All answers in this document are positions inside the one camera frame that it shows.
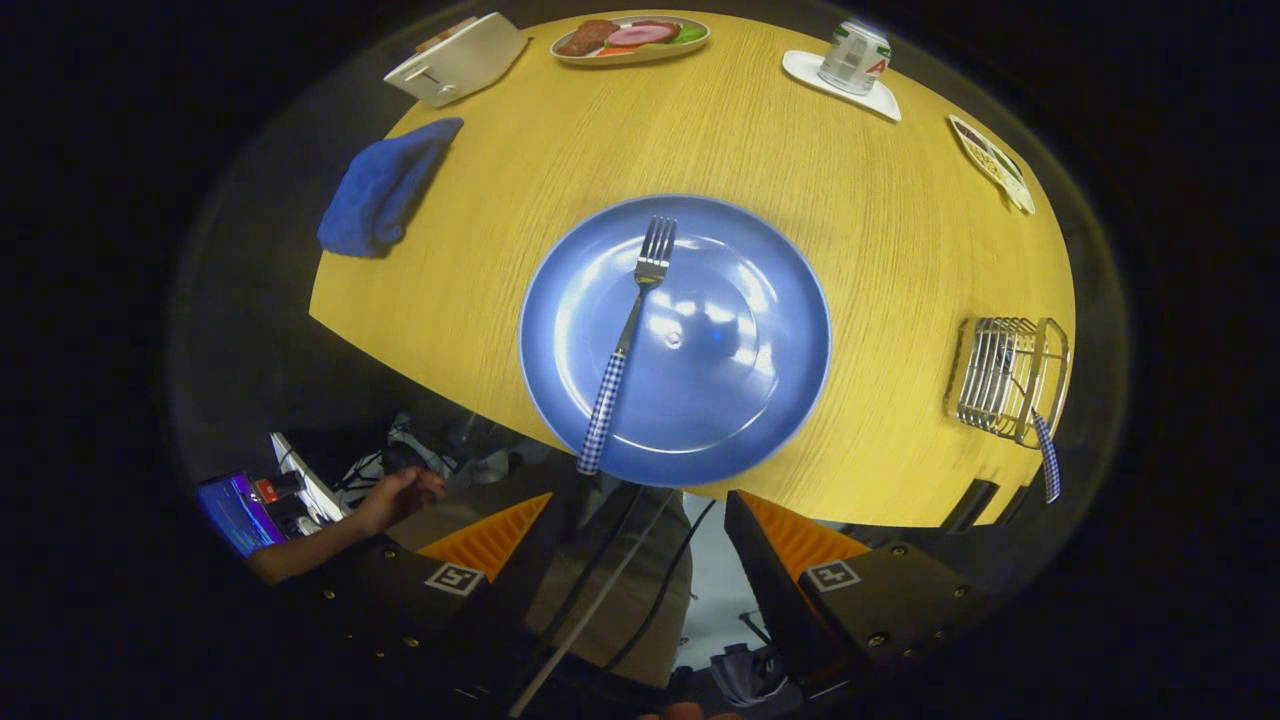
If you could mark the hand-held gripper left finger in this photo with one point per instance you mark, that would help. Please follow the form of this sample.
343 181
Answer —
505 600

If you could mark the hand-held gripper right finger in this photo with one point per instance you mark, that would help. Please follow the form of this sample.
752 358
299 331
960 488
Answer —
765 600

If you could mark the dark grey bag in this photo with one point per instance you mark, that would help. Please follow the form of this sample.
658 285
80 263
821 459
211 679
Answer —
745 675

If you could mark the blue round plate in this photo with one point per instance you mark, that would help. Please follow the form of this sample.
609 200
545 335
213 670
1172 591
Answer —
720 400

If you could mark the white power strip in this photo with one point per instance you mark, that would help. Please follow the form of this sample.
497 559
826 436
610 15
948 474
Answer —
305 478

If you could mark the small red device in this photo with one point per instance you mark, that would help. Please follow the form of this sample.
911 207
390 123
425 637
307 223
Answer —
267 490

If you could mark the lit screen device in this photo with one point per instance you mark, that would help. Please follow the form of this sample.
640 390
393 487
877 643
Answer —
238 513

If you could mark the blue folded cloth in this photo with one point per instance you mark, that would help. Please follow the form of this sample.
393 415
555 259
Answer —
380 190

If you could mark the divided snack tray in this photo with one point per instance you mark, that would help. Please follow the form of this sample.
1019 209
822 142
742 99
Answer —
992 162

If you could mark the white square coaster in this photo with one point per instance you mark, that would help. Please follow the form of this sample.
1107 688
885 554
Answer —
805 68

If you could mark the white toaster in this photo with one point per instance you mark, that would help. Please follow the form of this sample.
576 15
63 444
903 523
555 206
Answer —
460 65

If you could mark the white drink bottle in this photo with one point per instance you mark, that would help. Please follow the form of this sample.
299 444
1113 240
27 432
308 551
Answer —
852 60

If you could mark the oval plate of food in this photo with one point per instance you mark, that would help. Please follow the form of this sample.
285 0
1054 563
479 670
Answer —
630 56

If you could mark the brown toast slice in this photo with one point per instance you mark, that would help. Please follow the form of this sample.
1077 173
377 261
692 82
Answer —
445 32

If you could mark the green lettuce leaf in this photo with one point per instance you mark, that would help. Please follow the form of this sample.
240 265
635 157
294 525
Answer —
690 33

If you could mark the pink ham slice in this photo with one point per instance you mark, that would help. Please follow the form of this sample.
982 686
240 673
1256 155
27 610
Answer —
640 35

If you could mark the black table bracket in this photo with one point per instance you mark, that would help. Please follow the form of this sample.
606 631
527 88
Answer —
968 505
1012 506

